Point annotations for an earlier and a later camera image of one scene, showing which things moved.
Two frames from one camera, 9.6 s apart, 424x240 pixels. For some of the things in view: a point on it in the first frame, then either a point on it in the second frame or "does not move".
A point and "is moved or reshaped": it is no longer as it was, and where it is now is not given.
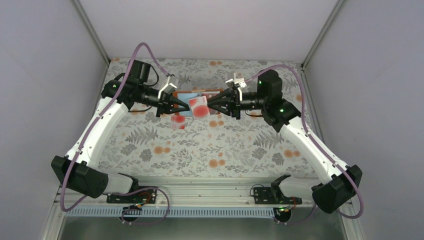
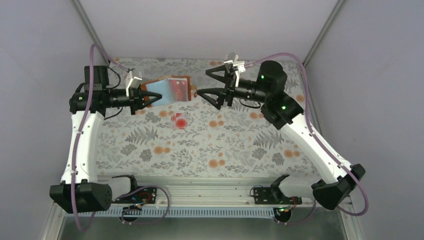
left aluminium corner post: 91,32 does not move
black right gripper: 234,103 -> 228,91
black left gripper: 162,103 -> 134,99
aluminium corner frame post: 322,34 does not move
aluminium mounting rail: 193,191 does not move
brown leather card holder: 184,96 is moved or reshaped
